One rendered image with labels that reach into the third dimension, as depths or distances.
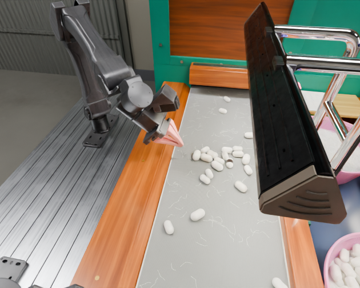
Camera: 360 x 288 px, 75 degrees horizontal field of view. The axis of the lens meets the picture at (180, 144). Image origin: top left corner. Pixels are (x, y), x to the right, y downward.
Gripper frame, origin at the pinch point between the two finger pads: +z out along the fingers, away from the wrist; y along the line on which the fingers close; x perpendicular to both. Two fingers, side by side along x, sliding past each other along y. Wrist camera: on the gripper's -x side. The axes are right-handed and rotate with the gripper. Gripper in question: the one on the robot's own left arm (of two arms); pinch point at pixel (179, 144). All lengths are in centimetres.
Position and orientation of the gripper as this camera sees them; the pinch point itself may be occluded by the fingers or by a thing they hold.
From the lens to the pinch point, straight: 65.5
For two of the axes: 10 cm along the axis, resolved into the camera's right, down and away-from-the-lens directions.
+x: -6.4, 4.7, 6.0
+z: 7.4, 5.7, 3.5
